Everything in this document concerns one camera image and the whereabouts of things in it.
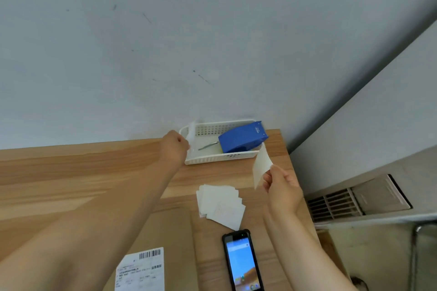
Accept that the brown cardboard box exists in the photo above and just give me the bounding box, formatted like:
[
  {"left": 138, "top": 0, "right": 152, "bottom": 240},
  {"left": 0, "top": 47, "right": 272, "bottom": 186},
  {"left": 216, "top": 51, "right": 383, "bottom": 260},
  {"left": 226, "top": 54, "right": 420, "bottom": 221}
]
[{"left": 102, "top": 195, "right": 199, "bottom": 291}]

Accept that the person's right hand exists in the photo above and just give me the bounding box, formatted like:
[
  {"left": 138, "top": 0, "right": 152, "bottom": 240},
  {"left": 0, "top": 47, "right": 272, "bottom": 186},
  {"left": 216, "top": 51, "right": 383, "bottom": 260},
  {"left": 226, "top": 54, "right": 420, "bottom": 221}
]
[{"left": 262, "top": 164, "right": 304, "bottom": 217}]

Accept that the person's left hand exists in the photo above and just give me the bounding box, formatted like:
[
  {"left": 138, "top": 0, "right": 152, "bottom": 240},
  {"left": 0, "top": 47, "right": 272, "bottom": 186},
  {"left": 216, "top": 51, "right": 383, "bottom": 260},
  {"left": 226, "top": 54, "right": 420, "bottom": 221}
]
[{"left": 159, "top": 130, "right": 190, "bottom": 167}]

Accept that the grey air vent unit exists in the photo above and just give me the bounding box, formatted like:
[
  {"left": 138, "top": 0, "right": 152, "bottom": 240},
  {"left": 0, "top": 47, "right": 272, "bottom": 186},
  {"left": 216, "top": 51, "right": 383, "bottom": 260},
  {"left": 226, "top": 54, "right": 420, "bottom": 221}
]
[{"left": 305, "top": 146, "right": 437, "bottom": 231}]

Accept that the white barcode shipping label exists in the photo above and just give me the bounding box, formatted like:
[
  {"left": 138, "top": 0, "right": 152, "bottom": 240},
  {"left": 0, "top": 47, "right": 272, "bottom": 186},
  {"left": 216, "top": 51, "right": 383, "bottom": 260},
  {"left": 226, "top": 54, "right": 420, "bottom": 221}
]
[{"left": 114, "top": 247, "right": 165, "bottom": 291}]

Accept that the white paper label sheet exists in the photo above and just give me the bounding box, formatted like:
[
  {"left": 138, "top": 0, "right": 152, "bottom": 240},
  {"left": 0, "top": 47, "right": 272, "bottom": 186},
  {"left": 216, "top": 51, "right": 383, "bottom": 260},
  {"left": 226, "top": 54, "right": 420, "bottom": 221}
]
[{"left": 252, "top": 142, "right": 274, "bottom": 190}]

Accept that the metal chair leg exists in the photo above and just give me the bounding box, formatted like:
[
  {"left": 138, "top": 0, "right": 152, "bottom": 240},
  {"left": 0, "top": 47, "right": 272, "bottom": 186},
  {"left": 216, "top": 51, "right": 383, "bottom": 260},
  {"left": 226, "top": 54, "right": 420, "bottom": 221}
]
[{"left": 409, "top": 222, "right": 437, "bottom": 291}]

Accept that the person's right forearm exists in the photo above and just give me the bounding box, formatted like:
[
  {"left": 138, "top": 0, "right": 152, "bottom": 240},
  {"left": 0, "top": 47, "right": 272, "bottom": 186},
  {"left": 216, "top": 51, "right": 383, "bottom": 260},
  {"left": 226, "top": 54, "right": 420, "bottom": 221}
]
[{"left": 262, "top": 201, "right": 359, "bottom": 291}]

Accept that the black handheld phone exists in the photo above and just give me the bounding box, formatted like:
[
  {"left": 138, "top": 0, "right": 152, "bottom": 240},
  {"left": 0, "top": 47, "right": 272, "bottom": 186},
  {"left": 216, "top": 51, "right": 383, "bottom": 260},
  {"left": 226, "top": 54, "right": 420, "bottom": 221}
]
[{"left": 221, "top": 229, "right": 265, "bottom": 291}]

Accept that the person's left forearm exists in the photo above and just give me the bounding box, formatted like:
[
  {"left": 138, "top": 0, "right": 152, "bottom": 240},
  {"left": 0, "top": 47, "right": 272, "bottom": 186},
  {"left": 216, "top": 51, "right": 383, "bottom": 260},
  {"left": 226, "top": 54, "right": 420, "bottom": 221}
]
[{"left": 0, "top": 160, "right": 185, "bottom": 291}]

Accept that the blue cardboard box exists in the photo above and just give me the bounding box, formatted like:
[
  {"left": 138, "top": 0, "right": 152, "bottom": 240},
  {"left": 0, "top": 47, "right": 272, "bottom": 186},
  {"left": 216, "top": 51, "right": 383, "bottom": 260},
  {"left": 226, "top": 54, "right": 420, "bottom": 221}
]
[{"left": 218, "top": 121, "right": 269, "bottom": 154}]

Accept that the pile of white paper cards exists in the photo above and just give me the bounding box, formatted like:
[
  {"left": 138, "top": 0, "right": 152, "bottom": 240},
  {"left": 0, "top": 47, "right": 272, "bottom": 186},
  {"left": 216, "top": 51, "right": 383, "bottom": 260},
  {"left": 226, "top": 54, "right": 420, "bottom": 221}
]
[{"left": 196, "top": 184, "right": 246, "bottom": 232}]

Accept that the narrow white paper strip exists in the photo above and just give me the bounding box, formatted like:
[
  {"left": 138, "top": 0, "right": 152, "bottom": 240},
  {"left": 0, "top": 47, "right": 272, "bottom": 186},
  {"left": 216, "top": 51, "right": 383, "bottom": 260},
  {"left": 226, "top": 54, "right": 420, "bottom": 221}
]
[{"left": 186, "top": 122, "right": 197, "bottom": 153}]

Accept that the white plastic perforated basket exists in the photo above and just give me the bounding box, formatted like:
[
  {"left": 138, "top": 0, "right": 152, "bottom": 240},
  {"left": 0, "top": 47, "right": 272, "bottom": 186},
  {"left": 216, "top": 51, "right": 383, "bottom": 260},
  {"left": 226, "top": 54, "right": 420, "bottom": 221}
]
[{"left": 178, "top": 119, "right": 265, "bottom": 166}]

